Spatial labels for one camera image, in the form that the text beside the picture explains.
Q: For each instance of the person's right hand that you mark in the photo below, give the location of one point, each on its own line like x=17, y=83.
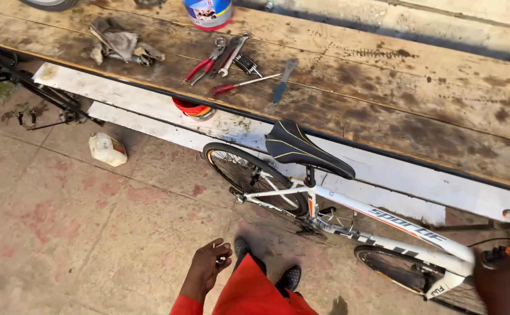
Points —
x=508, y=284

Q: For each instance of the person's left hand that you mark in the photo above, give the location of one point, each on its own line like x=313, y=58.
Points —
x=204, y=264

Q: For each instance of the white bicycle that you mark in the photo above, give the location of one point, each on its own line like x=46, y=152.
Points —
x=395, y=223

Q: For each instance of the black shoe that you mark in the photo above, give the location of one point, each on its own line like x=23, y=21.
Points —
x=241, y=247
x=290, y=276

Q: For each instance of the red trousers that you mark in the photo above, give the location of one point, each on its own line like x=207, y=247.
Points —
x=255, y=293

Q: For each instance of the white wooden board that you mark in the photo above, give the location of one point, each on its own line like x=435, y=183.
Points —
x=167, y=131
x=119, y=94

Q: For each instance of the white plastic jerrycan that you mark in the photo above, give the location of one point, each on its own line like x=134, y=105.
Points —
x=106, y=149

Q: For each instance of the red plastic bucket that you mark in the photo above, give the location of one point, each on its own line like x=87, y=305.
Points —
x=191, y=109

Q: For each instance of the black folding multi-tool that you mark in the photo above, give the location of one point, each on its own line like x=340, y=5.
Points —
x=247, y=64

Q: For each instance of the dark metal wrench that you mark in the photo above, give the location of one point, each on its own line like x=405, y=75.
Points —
x=225, y=57

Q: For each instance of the silver metal wrench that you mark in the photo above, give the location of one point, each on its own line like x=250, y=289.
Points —
x=234, y=54

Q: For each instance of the black brake part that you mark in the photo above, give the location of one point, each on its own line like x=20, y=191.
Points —
x=29, y=120

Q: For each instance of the dirty grey rag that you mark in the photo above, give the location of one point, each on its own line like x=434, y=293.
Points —
x=121, y=43

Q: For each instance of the blue and white paint can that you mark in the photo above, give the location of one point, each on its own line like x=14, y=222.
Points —
x=207, y=13

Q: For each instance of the black tyre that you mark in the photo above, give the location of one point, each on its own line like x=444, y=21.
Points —
x=49, y=3

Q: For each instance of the black bicycle frame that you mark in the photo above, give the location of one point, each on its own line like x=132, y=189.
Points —
x=49, y=94

